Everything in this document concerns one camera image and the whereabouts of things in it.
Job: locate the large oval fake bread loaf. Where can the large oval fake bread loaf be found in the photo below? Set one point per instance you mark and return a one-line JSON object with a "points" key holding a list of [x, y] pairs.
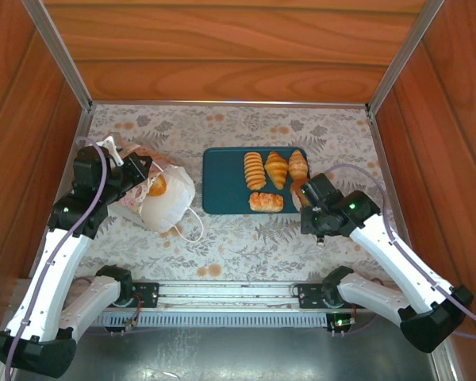
{"points": [[158, 186]]}

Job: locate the round brown fake bun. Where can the round brown fake bun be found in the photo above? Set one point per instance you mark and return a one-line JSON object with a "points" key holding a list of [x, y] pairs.
{"points": [[297, 192]]}

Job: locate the cartoon animal print paper bag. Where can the cartoon animal print paper bag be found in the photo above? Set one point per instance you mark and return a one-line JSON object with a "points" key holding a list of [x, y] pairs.
{"points": [[170, 210]]}

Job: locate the golden fake croissant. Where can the golden fake croissant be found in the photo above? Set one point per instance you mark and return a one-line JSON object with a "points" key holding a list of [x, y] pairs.
{"points": [[298, 164], [277, 168]]}

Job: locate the glazed braided fake bread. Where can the glazed braided fake bread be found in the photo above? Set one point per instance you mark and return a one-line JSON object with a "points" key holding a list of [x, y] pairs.
{"points": [[266, 201]]}

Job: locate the ridged fake bread roll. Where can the ridged fake bread roll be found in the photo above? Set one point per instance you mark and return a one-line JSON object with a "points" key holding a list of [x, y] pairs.
{"points": [[255, 170]]}

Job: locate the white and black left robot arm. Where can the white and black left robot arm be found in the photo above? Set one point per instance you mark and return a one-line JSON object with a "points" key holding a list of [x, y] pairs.
{"points": [[51, 278]]}

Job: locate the aluminium side edge strip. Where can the aluminium side edge strip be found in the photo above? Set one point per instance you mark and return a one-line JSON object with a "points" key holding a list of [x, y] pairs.
{"points": [[392, 190]]}

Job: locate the teal plastic tray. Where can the teal plastic tray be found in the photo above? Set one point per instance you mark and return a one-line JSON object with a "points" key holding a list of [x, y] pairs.
{"points": [[226, 182]]}

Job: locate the aluminium back edge strip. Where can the aluminium back edge strip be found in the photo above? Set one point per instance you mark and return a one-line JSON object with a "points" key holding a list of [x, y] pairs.
{"points": [[222, 103]]}

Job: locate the floral patterned table mat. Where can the floral patterned table mat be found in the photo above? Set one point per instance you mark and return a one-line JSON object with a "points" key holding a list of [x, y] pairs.
{"points": [[222, 246]]}

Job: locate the circuit board with green light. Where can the circuit board with green light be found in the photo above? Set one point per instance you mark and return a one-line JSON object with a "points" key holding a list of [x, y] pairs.
{"points": [[341, 322]]}

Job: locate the galvanised metal sheet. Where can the galvanised metal sheet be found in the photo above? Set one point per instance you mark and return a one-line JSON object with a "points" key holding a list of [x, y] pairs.
{"points": [[230, 355]]}

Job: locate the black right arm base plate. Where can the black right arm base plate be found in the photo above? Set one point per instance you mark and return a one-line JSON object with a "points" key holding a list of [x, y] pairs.
{"points": [[309, 295]]}

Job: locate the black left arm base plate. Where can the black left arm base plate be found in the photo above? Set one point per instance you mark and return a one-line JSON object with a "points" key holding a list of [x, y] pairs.
{"points": [[147, 293]]}

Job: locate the aluminium frame post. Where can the aluminium frame post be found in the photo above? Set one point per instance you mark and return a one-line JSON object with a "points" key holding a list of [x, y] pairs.
{"points": [[404, 55], [59, 55]]}

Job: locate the aluminium mounting rail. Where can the aluminium mounting rail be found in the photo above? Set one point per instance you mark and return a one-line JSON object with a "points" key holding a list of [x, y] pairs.
{"points": [[222, 295]]}

